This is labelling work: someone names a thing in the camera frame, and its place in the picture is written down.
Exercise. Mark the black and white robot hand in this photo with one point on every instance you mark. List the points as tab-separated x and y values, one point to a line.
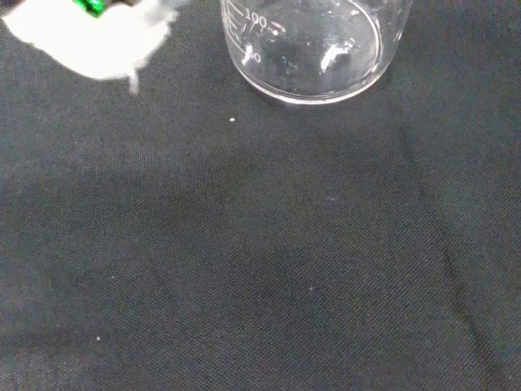
93	40

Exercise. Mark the black bench cloth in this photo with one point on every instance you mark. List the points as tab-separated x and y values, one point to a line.
260	244

